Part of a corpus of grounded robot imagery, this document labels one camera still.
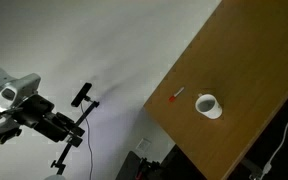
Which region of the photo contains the white wall outlet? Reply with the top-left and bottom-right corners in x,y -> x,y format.
136,138 -> 151,152

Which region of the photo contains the black camera on stand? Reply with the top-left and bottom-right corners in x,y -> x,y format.
71,83 -> 92,107

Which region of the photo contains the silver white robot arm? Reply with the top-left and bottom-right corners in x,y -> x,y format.
0,68 -> 84,147

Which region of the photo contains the thin dark camera cable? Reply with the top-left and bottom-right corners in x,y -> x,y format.
80,103 -> 95,180

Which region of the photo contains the white cable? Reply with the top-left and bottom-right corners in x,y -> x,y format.
259,84 -> 288,177

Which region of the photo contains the black equipment under table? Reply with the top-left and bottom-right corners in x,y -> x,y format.
114,145 -> 206,180

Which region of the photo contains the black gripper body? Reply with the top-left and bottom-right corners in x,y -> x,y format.
12,95 -> 66,142

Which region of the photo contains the white ceramic mug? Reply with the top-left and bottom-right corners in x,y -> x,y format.
195,94 -> 223,119

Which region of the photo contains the red capped white marker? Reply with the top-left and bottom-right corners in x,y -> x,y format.
169,87 -> 185,102

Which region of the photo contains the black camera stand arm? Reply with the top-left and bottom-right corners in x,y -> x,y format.
51,96 -> 99,176

